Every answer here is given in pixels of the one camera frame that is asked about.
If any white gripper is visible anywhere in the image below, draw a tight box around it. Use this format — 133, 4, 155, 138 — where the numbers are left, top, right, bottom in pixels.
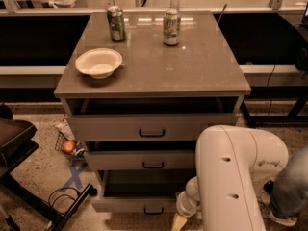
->
171, 191, 200, 231

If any grey bottom drawer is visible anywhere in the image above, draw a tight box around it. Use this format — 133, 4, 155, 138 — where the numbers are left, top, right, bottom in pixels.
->
91, 169, 196, 215

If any grey drawer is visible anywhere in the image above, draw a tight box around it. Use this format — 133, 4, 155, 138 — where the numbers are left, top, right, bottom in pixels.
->
67, 114, 238, 141
84, 150, 194, 170
91, 169, 196, 215

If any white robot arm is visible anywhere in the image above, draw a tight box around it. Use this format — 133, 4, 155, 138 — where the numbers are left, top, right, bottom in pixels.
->
171, 125, 289, 231

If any grey top drawer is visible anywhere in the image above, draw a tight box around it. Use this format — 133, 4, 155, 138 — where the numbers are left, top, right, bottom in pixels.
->
67, 114, 238, 141

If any grey middle drawer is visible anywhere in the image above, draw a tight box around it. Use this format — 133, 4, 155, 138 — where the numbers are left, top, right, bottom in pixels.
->
84, 150, 194, 170

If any grey drawer cabinet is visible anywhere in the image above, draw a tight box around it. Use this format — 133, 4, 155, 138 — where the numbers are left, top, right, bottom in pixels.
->
53, 11, 252, 197

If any person in jeans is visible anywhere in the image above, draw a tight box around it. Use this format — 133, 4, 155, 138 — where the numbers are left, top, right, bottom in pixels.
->
268, 146, 308, 227

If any red apple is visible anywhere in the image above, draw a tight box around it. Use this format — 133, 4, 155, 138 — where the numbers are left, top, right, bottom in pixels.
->
63, 140, 76, 154

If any white paper bowl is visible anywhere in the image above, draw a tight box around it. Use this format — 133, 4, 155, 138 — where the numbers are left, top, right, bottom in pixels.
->
75, 48, 122, 79

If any black cart stand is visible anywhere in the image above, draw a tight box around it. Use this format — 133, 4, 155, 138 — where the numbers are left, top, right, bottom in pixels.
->
0, 103, 97, 231

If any white green soda can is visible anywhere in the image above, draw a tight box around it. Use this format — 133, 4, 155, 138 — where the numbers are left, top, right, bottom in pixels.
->
163, 8, 181, 45

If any dark green soda can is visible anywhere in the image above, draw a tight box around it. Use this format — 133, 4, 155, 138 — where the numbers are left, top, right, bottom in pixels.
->
107, 6, 126, 42

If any black floor cable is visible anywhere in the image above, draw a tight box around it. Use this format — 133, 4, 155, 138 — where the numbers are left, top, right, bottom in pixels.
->
47, 186, 82, 208

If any black wire basket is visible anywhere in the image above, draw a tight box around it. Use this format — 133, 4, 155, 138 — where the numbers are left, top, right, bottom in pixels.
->
55, 133, 85, 162

